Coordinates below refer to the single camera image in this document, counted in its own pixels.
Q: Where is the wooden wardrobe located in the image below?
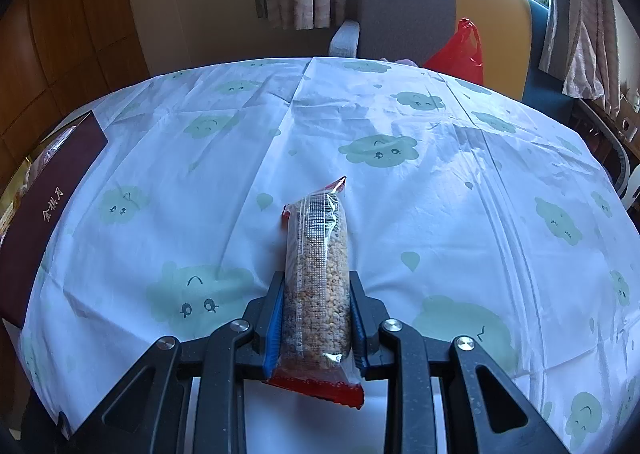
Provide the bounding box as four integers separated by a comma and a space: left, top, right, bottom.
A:
0, 0, 151, 175

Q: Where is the white curved frame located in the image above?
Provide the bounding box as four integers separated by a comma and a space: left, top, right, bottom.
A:
611, 141, 632, 202

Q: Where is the gold maroon tin box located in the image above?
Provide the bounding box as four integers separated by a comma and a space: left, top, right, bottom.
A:
0, 110, 109, 327

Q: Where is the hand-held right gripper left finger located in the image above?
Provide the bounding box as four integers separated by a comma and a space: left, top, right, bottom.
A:
65, 271, 288, 454

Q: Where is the grey yellow blue sofa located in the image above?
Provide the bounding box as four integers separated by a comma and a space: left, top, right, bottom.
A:
330, 0, 576, 107

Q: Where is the cluttered wooden shelf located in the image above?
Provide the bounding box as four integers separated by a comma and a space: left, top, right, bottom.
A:
575, 84, 640, 220

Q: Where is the white clear snack packet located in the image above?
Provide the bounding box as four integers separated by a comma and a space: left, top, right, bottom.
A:
22, 126, 76, 195

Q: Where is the red plastic bag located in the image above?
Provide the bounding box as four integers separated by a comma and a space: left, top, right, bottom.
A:
422, 18, 485, 85

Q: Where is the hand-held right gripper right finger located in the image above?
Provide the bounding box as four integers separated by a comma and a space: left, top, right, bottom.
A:
347, 270, 573, 454

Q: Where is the red-ended grain bar packet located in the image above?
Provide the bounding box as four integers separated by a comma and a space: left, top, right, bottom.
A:
265, 175, 365, 410

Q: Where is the white cloud-print tablecloth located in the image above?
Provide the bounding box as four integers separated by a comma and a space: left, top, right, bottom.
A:
20, 56, 640, 454

